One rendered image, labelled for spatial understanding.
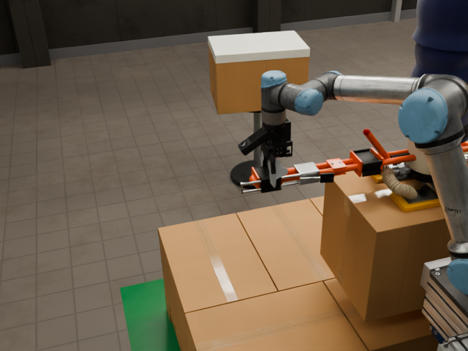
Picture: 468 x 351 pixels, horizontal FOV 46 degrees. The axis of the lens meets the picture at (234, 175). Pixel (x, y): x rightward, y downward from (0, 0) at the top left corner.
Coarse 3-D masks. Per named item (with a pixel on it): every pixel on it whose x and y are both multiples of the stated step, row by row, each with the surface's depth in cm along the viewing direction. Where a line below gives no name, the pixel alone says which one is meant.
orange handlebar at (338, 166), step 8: (464, 144) 195; (392, 152) 190; (400, 152) 190; (408, 152) 191; (464, 152) 192; (328, 160) 186; (336, 160) 185; (344, 160) 186; (352, 160) 187; (384, 160) 186; (392, 160) 186; (400, 160) 187; (408, 160) 187; (288, 168) 183; (320, 168) 184; (328, 168) 186; (336, 168) 181; (344, 168) 182; (352, 168) 183; (256, 184) 177
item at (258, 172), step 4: (252, 168) 181; (256, 168) 181; (260, 168) 180; (264, 168) 180; (268, 168) 180; (252, 172) 181; (256, 172) 179; (260, 172) 178; (264, 172) 178; (268, 172) 178; (256, 176) 176; (260, 176) 176; (264, 176) 176; (268, 176) 176; (256, 188) 179
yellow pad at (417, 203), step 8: (424, 192) 186; (432, 192) 189; (400, 200) 186; (408, 200) 185; (416, 200) 185; (424, 200) 185; (432, 200) 186; (400, 208) 185; (408, 208) 183; (416, 208) 184; (424, 208) 185
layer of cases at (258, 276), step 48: (192, 240) 259; (240, 240) 258; (288, 240) 257; (192, 288) 231; (240, 288) 230; (288, 288) 230; (336, 288) 229; (192, 336) 208; (240, 336) 208; (288, 336) 207; (336, 336) 207; (384, 336) 206; (432, 336) 208
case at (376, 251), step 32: (352, 192) 194; (384, 192) 194; (352, 224) 191; (384, 224) 178; (416, 224) 178; (352, 256) 196; (384, 256) 181; (416, 256) 185; (448, 256) 190; (352, 288) 200; (384, 288) 189; (416, 288) 194
